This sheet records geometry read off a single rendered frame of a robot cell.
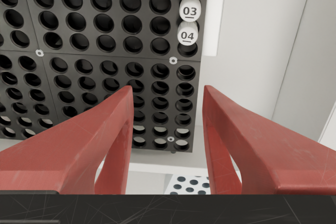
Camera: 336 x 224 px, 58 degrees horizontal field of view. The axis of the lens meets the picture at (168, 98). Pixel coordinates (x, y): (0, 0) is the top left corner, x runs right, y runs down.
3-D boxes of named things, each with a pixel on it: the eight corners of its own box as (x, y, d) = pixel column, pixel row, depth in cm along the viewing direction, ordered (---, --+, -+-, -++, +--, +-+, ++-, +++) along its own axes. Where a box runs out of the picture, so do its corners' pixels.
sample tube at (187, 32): (196, 18, 22) (196, 47, 18) (179, 16, 22) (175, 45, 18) (199, 1, 21) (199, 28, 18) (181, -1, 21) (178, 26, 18)
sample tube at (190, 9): (199, -3, 21) (199, 23, 17) (181, -5, 21) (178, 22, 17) (201, -22, 20) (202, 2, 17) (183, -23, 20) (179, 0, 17)
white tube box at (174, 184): (257, 163, 46) (261, 184, 43) (235, 195, 51) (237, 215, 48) (179, 143, 45) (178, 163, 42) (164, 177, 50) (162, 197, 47)
